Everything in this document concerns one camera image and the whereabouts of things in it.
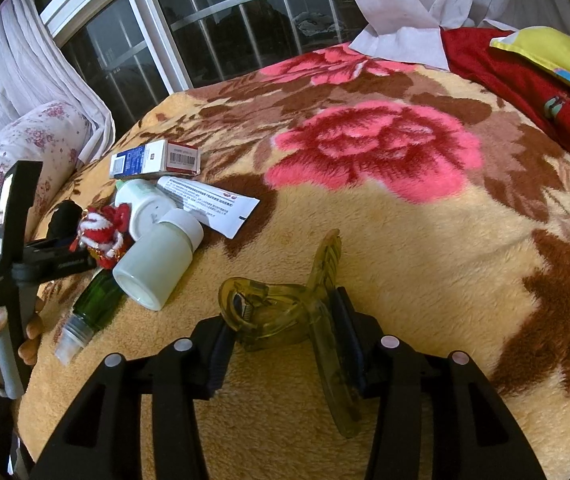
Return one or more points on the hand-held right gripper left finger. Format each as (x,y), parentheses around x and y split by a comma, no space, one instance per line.
(217,356)

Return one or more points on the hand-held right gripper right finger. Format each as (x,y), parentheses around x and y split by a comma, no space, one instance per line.
(352,341)

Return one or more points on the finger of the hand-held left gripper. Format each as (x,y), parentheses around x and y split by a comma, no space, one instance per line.
(65,221)

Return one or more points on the yellow translucent hair clip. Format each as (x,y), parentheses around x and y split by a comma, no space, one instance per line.
(285,306)

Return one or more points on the blue and white medicine box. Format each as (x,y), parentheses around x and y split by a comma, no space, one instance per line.
(140,160)

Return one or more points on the person's left hand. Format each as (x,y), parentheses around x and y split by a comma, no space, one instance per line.
(30,345)

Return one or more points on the red and white knitted charm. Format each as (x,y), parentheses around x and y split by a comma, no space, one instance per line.
(102,235)

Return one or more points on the floral plush blanket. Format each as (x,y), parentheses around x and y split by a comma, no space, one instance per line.
(415,285)

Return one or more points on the small white green-label bottle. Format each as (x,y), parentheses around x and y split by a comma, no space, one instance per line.
(151,207)

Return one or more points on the green glass bottle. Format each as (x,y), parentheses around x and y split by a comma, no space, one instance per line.
(95,306)

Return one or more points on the white pink floral pillow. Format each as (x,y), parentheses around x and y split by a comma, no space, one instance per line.
(25,135)

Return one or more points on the large white plastic bottle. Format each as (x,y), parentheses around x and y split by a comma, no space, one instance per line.
(155,265)

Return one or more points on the white ointment tube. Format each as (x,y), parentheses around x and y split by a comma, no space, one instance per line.
(205,201)

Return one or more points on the white sheer floral curtain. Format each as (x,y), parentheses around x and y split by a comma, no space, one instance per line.
(25,60)

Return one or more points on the white framed window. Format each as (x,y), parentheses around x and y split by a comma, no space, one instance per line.
(215,10)

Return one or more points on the red blanket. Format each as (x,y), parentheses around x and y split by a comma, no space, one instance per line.
(515,90)

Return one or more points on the yellow printed pillow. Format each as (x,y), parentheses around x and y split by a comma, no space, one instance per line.
(555,50)

